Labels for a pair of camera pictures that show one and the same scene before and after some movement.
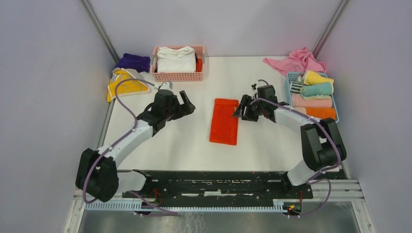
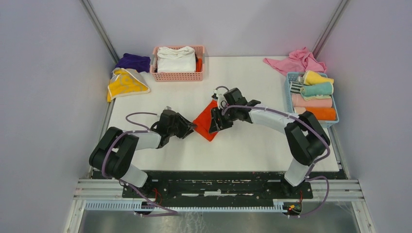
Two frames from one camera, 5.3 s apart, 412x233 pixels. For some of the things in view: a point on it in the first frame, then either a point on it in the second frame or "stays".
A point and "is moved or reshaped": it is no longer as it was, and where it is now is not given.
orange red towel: x=224 y=125 is moved or reshaped
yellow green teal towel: x=323 y=90 stays
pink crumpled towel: x=300 y=60 stays
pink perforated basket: x=178 y=76 stays
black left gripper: x=181 y=111 → x=186 y=125
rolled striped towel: x=295 y=87 stays
